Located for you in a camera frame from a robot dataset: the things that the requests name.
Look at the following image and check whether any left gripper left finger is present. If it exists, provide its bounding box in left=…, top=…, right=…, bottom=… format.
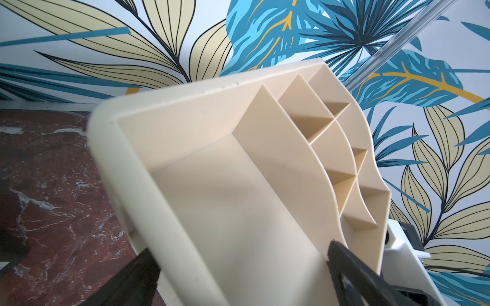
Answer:
left=82, top=248, right=161, bottom=305

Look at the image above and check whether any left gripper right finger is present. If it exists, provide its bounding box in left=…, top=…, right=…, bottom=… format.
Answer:
left=327, top=241, right=421, bottom=305

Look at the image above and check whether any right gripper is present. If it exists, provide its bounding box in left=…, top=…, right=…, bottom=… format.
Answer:
left=381, top=219, right=447, bottom=305

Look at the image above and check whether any right corner aluminium post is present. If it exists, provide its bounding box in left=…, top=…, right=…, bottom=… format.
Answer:
left=343, top=0, right=456, bottom=91

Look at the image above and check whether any beige drawer organizer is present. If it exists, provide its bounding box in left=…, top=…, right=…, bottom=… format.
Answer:
left=87, top=59, right=391, bottom=305

